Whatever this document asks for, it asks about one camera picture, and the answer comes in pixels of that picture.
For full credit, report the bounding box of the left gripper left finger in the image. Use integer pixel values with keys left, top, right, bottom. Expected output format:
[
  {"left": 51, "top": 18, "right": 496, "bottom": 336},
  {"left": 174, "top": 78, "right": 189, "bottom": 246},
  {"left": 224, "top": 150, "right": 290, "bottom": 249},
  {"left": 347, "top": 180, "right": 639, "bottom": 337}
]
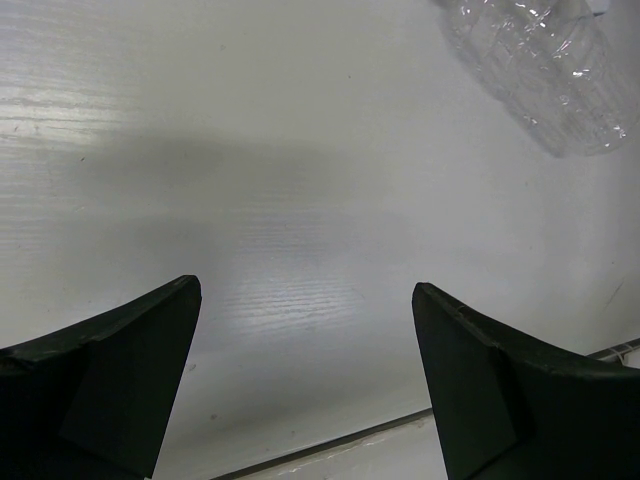
[{"left": 1, "top": 275, "right": 201, "bottom": 479}]

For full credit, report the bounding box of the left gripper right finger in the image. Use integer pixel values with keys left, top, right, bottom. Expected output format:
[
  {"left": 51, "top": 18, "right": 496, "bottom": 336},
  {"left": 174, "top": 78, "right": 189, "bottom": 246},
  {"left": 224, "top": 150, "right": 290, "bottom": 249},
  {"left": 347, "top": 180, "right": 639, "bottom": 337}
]
[{"left": 412, "top": 283, "right": 639, "bottom": 479}]

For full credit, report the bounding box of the clear bottle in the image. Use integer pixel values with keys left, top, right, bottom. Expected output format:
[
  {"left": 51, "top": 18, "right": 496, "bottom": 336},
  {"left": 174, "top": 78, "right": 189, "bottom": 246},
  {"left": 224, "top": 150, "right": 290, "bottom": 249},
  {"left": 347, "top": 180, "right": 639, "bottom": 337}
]
[{"left": 437, "top": 1, "right": 639, "bottom": 158}]

